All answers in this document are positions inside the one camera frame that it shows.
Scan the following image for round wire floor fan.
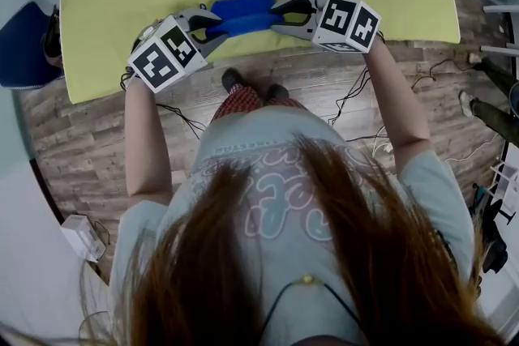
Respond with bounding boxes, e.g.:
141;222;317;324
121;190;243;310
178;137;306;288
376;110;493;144
79;310;114;344

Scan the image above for person's dark shoe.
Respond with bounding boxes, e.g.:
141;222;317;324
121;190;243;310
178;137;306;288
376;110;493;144
264;83;290;101
221;67;245;93

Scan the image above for black equipment pile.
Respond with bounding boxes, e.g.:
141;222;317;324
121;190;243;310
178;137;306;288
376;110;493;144
468;182;510;276

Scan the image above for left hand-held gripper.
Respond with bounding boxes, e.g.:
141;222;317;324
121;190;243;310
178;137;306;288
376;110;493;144
127;9;228;94

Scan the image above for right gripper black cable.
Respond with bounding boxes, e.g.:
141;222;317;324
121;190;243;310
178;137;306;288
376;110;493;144
327;66;372;126

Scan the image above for blue chair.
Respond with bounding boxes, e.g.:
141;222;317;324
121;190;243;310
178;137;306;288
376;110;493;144
0;0;64;90

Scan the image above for white box with cable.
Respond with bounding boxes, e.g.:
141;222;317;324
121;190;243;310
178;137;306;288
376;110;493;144
59;214;109;263

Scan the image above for black floor cable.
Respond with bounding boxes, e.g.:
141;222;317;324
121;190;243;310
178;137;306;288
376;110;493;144
411;58;471;90

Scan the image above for person's right dark shoe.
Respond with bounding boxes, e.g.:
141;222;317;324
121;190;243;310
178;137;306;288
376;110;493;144
264;83;290;101

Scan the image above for white table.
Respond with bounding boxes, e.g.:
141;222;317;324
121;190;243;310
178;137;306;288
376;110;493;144
480;3;519;56

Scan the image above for person's right forearm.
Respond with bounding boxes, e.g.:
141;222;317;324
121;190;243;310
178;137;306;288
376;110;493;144
362;34;431;175

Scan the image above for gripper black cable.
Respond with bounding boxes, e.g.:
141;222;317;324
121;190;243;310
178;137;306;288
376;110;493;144
156;103;208;141
327;66;372;126

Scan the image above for person's red checked trousers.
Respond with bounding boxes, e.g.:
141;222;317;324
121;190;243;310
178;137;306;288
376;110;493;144
210;83;309;122

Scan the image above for black cord yellow pendant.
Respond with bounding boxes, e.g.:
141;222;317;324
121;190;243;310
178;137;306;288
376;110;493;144
261;274;362;333

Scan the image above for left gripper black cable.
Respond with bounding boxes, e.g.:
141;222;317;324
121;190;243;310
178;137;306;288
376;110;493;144
156;103;208;141

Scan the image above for person's pale printed t-shirt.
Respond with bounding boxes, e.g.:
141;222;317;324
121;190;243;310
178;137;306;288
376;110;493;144
109;105;475;346

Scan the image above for person's left forearm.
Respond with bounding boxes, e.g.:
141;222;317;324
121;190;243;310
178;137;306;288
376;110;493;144
123;75;175;206

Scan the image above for blue cloth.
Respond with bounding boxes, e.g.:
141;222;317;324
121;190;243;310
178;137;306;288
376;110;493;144
204;0;281;40

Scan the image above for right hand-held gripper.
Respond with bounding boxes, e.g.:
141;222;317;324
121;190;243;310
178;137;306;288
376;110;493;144
270;0;382;53

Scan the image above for white wire rack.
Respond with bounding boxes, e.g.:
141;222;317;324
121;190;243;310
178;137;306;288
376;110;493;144
488;161;519;216

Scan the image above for person's left dark shoe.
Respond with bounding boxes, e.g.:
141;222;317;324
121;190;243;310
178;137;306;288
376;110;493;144
221;67;245;93

